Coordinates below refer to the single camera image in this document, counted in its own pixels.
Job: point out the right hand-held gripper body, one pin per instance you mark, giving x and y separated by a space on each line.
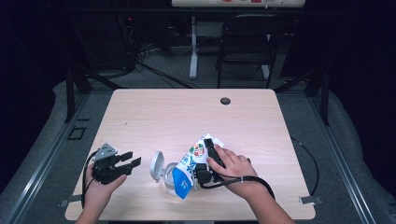
205 175

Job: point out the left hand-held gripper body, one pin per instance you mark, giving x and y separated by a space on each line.
106 171

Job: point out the white pouch with blue print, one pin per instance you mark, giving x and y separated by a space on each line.
183 183

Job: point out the clear jar with white lid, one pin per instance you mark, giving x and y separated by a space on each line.
156 166

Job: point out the person's left hand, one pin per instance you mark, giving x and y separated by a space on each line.
99 196

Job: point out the person's right hand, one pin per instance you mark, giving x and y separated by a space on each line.
236 169

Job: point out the dark round table grommet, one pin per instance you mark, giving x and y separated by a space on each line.
225 101

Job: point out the white standing desk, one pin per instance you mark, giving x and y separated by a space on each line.
193 46

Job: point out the dark computer tower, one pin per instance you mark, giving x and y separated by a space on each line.
109 46

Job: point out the black folding chair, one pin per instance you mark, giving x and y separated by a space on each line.
249 23

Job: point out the grey metal table bracket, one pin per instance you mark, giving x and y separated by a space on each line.
311 200
70 200

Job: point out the aluminium floor rail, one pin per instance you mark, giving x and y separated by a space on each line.
339 155
49 155

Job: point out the black metal frame post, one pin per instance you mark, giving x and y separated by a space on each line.
70 99
325 102

